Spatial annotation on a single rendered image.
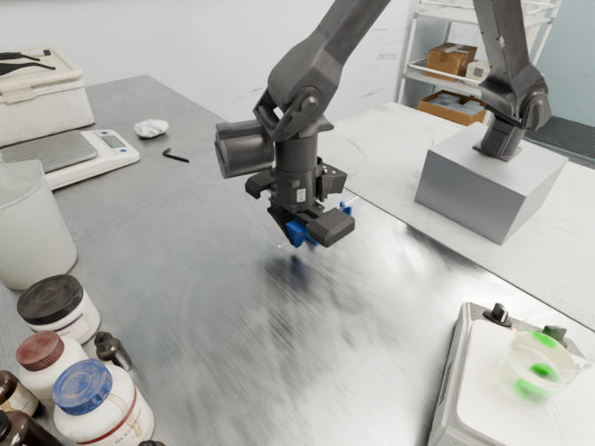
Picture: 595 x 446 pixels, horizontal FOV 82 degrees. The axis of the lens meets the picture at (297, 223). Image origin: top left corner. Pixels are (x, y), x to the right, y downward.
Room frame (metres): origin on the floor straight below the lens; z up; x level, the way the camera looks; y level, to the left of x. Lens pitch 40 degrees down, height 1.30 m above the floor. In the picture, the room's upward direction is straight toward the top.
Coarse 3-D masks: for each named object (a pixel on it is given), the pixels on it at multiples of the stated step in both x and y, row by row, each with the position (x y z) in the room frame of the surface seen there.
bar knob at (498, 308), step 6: (498, 306) 0.25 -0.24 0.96; (504, 306) 0.26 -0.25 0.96; (486, 312) 0.25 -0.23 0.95; (492, 312) 0.26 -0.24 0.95; (498, 312) 0.24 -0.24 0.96; (504, 312) 0.24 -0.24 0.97; (486, 318) 0.24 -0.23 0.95; (492, 318) 0.24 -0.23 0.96; (498, 318) 0.24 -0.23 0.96; (504, 318) 0.24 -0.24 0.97; (498, 324) 0.23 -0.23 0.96; (504, 324) 0.23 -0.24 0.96; (510, 324) 0.23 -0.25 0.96
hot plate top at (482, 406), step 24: (480, 336) 0.20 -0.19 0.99; (504, 336) 0.20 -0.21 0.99; (480, 360) 0.17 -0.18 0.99; (480, 384) 0.15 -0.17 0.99; (576, 384) 0.15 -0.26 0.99; (456, 408) 0.13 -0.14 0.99; (480, 408) 0.13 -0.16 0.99; (504, 408) 0.13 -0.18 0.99; (528, 408) 0.13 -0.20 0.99; (552, 408) 0.13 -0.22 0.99; (576, 408) 0.13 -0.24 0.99; (480, 432) 0.11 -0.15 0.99; (504, 432) 0.11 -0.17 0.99; (528, 432) 0.11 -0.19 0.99; (552, 432) 0.11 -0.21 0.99; (576, 432) 0.11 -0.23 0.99
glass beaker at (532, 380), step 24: (528, 312) 0.18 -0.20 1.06; (552, 312) 0.18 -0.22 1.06; (552, 336) 0.17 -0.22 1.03; (576, 336) 0.16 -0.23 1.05; (504, 360) 0.16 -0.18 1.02; (528, 360) 0.14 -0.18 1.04; (552, 360) 0.13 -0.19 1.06; (576, 360) 0.15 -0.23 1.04; (504, 384) 0.14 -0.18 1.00; (528, 384) 0.13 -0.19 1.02; (552, 384) 0.13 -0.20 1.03
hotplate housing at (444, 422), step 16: (464, 304) 0.28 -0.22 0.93; (464, 320) 0.24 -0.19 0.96; (464, 336) 0.21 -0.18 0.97; (464, 352) 0.19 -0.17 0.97; (448, 368) 0.19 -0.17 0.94; (448, 384) 0.16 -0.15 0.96; (448, 400) 0.14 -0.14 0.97; (448, 416) 0.13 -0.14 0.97; (432, 432) 0.13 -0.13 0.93; (448, 432) 0.12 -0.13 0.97; (464, 432) 0.12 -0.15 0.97
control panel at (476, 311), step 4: (472, 304) 0.28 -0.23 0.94; (476, 304) 0.28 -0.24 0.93; (472, 308) 0.27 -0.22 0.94; (476, 308) 0.27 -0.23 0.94; (480, 308) 0.27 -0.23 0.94; (484, 308) 0.27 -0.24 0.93; (488, 308) 0.27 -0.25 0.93; (472, 312) 0.25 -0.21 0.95; (476, 312) 0.25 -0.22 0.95; (480, 312) 0.26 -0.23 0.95; (472, 316) 0.24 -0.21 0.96; (476, 316) 0.24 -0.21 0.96; (480, 316) 0.25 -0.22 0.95; (508, 316) 0.26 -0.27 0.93; (488, 320) 0.24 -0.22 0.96; (512, 320) 0.25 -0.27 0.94; (516, 320) 0.25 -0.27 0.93; (496, 324) 0.23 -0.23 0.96; (508, 328) 0.23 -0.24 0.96; (512, 328) 0.23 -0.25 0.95
